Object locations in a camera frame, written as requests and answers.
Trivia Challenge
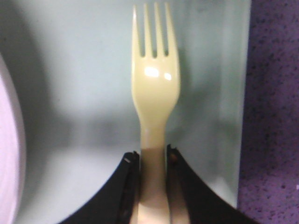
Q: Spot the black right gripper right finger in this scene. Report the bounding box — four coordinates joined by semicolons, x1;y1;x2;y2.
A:
166;145;250;224

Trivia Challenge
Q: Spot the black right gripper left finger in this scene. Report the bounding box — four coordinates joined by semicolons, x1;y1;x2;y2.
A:
61;152;140;224

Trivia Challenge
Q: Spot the white round plate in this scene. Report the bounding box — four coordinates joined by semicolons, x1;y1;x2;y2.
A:
0;57;26;224

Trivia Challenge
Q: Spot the yellow plastic fork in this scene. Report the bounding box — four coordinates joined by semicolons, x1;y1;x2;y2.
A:
131;3;180;224

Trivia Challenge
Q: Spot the light green serving tray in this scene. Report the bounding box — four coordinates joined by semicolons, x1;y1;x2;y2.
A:
0;0;251;224

